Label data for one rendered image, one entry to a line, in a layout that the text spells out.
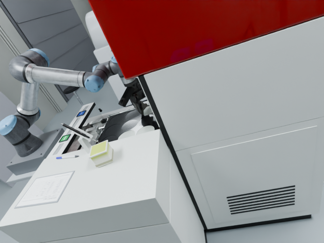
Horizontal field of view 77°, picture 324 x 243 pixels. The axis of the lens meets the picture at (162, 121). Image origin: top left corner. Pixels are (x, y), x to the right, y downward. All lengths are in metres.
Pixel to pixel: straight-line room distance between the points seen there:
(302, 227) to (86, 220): 1.30
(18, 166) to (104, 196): 0.87
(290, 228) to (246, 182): 0.54
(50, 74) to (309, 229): 1.69
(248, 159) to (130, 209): 0.62
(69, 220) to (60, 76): 0.61
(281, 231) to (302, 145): 0.69
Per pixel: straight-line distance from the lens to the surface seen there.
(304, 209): 1.55
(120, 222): 0.79
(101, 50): 3.17
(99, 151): 0.84
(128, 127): 1.16
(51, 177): 1.02
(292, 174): 1.25
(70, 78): 1.05
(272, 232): 1.63
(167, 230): 0.82
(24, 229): 0.99
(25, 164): 1.50
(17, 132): 1.47
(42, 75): 1.11
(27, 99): 1.44
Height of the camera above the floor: 1.46
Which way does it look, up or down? 32 degrees down
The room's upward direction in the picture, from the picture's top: 23 degrees counter-clockwise
